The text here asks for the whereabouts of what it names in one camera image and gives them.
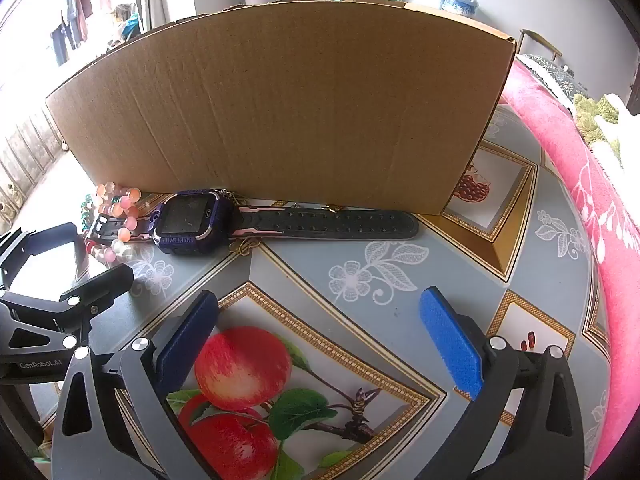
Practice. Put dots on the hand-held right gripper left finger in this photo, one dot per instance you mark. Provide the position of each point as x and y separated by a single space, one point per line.
187 340

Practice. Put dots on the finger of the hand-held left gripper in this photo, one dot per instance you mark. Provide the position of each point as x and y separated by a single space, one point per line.
45 237
105 285

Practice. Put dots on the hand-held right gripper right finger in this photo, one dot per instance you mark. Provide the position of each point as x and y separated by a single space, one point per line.
450 345

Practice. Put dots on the purple black smart watch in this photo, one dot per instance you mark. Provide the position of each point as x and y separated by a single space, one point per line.
190 220

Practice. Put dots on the gold looped charm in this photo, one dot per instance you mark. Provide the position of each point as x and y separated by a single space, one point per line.
244 249

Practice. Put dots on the brown cardboard box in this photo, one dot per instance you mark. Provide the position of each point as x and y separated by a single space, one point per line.
275 110

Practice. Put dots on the metal window railing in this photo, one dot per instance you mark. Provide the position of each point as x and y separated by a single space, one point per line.
25 160

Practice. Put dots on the fruit print tablecloth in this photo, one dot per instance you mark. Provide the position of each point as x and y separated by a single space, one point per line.
350 270

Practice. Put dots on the pink floral blanket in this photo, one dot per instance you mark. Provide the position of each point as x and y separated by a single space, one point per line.
575 170

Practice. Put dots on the hanging clothes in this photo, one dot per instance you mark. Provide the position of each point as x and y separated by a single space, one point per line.
75 10

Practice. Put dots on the pile of clothes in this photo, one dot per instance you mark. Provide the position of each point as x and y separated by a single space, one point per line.
127 22

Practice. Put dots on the green towel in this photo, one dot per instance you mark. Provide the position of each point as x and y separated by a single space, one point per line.
592 115

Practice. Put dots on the patterned lace pillow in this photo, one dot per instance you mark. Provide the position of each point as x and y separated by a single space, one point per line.
555 75

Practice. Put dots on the blue water dispenser bottle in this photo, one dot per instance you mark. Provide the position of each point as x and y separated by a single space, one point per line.
457 2

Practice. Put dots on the wooden chair frame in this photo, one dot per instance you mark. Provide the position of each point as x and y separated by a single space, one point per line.
540 40

